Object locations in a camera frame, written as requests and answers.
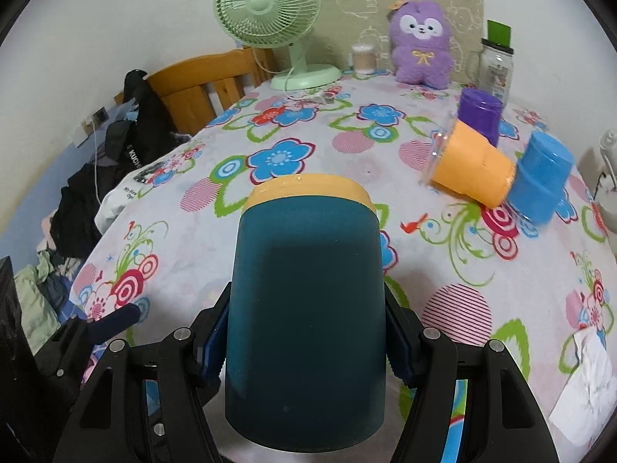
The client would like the teal cup yellow rim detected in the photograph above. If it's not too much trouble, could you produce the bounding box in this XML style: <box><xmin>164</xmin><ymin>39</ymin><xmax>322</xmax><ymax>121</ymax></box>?
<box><xmin>225</xmin><ymin>174</ymin><xmax>386</xmax><ymax>453</ymax></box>

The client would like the blue plastic cup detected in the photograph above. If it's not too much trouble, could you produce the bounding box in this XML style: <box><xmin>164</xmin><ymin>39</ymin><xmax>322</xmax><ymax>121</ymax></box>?
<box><xmin>507</xmin><ymin>131</ymin><xmax>574</xmax><ymax>226</ymax></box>

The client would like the orange plastic cup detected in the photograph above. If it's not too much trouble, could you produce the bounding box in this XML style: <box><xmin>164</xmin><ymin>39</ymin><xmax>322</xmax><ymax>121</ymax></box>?
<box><xmin>423</xmin><ymin>117</ymin><xmax>516</xmax><ymax>208</ymax></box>

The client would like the purple plastic cup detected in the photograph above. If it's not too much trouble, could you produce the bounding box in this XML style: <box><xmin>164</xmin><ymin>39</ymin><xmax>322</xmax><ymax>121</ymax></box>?
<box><xmin>457</xmin><ymin>88</ymin><xmax>503</xmax><ymax>147</ymax></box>

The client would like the pile of clothes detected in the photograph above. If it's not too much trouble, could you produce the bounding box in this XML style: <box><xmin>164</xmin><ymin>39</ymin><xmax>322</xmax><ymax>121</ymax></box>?
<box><xmin>13</xmin><ymin>211</ymin><xmax>84</xmax><ymax>354</ymax></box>

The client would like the crumpled white tissue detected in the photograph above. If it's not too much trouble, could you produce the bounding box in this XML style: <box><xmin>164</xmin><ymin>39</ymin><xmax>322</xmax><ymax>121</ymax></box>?
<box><xmin>549</xmin><ymin>327</ymin><xmax>616</xmax><ymax>446</ymax></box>

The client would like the white printed t-shirt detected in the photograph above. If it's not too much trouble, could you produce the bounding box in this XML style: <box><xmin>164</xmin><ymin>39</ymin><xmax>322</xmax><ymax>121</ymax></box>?
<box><xmin>94</xmin><ymin>160</ymin><xmax>165</xmax><ymax>234</ymax></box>

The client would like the floral tablecloth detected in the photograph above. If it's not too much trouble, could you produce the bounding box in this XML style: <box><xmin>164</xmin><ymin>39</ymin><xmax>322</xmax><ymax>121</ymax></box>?
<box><xmin>70</xmin><ymin>73</ymin><xmax>616</xmax><ymax>462</ymax></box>

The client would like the black bag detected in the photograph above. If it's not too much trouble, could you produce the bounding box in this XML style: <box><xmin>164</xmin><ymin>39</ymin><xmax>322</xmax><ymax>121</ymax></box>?
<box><xmin>50</xmin><ymin>69</ymin><xmax>179</xmax><ymax>259</ymax></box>

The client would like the wooden chair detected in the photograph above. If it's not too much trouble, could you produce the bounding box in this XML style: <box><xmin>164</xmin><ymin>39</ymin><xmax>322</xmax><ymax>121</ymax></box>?
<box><xmin>145</xmin><ymin>46</ymin><xmax>278</xmax><ymax>135</ymax></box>

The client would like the white floor fan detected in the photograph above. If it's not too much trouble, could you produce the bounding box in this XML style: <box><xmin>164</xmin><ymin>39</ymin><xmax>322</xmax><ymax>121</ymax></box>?
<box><xmin>578</xmin><ymin>128</ymin><xmax>616</xmax><ymax>234</ymax></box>

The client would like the glass jar green lid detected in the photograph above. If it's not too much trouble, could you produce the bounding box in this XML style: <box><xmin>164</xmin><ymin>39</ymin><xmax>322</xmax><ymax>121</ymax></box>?
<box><xmin>467</xmin><ymin>20</ymin><xmax>514</xmax><ymax>106</ymax></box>

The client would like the green desk fan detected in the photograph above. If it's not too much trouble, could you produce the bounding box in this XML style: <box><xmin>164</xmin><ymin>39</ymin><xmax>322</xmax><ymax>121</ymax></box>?
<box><xmin>213</xmin><ymin>0</ymin><xmax>342</xmax><ymax>92</ymax></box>

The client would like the cotton swab container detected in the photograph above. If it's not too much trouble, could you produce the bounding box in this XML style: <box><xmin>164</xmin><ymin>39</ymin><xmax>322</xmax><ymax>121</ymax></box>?
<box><xmin>351</xmin><ymin>44</ymin><xmax>378</xmax><ymax>75</ymax></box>

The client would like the purple plush toy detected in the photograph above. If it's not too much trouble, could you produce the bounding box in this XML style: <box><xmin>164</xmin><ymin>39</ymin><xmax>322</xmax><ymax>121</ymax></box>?
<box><xmin>389</xmin><ymin>0</ymin><xmax>454</xmax><ymax>90</ymax></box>

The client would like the wall power outlet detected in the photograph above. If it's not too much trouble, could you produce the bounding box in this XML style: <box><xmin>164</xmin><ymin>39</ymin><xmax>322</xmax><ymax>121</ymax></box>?
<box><xmin>92</xmin><ymin>106</ymin><xmax>109</xmax><ymax>127</ymax></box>

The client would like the green fan power cable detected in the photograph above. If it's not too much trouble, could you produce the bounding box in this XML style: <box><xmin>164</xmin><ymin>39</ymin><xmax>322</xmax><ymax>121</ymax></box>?
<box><xmin>250</xmin><ymin>47</ymin><xmax>339</xmax><ymax>105</ymax></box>

